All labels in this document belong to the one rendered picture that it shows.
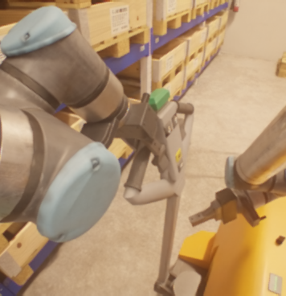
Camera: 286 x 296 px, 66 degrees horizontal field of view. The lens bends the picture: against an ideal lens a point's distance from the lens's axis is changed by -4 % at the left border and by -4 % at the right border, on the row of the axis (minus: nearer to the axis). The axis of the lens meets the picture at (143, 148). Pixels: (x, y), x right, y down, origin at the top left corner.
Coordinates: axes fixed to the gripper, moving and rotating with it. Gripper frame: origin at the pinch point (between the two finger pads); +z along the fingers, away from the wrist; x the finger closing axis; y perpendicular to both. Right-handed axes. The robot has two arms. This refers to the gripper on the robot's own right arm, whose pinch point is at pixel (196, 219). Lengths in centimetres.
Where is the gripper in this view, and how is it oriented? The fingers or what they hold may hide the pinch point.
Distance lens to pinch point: 77.9
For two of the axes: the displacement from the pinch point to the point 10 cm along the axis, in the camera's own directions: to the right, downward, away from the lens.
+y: -2.7, -6.1, 7.5
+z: -9.2, 3.8, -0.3
